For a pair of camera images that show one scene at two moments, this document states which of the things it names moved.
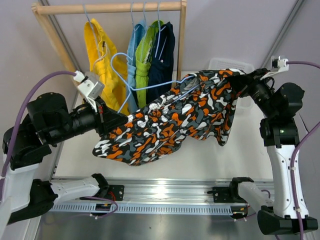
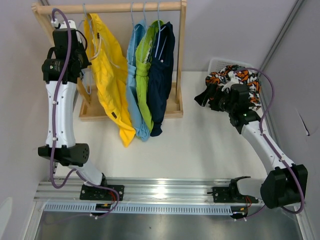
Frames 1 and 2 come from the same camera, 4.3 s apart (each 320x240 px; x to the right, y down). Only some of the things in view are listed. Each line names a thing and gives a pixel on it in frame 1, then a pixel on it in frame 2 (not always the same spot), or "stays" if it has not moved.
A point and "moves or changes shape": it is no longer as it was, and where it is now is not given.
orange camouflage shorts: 202,107 moves or changes shape
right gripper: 245,82 → 213,90
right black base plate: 223,194 stays
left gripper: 106,118 → 85,61
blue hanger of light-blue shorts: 136,28 stays
